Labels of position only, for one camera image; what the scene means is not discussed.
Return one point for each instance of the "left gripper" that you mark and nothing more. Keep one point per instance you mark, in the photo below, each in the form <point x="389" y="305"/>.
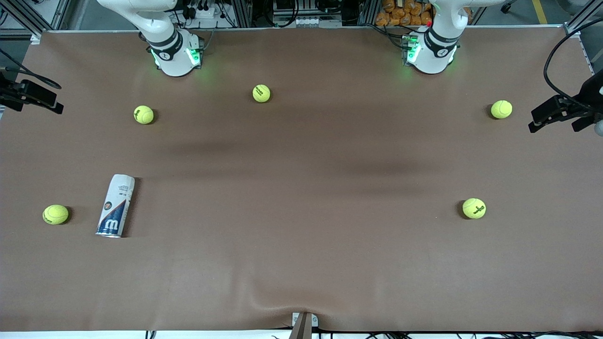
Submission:
<point x="591" y="92"/>

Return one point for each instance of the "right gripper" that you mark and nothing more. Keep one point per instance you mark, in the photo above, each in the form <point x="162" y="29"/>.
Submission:
<point x="5" y="92"/>

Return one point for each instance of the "white blue tennis ball can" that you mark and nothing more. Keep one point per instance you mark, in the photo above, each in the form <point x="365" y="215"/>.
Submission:
<point x="115" y="207"/>

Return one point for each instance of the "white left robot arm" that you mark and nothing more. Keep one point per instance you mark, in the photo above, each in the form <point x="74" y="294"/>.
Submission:
<point x="435" y="56"/>

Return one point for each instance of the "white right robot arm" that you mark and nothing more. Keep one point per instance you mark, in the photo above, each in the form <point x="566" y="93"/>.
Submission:
<point x="174" y="61"/>

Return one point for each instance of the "yellow-green tennis ball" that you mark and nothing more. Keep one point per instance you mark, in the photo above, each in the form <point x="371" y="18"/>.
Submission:
<point x="474" y="208"/>
<point x="261" y="93"/>
<point x="501" y="109"/>
<point x="55" y="214"/>
<point x="143" y="114"/>

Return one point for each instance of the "orange snack packets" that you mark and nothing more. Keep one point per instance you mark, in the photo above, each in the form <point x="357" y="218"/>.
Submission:
<point x="400" y="14"/>

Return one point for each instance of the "white power strip with plugs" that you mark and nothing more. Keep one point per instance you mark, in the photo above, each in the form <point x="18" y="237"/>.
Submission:
<point x="207" y="13"/>

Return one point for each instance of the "white socket strip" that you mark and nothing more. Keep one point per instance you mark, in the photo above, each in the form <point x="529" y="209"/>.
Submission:
<point x="311" y="21"/>

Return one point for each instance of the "brown table mat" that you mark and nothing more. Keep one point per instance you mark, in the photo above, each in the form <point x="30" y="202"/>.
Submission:
<point x="301" y="259"/>

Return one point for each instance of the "aluminium frame struts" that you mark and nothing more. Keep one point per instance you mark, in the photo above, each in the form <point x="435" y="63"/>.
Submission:
<point x="61" y="14"/>
<point x="584" y="16"/>

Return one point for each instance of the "grey metal table bracket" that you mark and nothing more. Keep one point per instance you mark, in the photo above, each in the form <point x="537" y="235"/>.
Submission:
<point x="304" y="325"/>

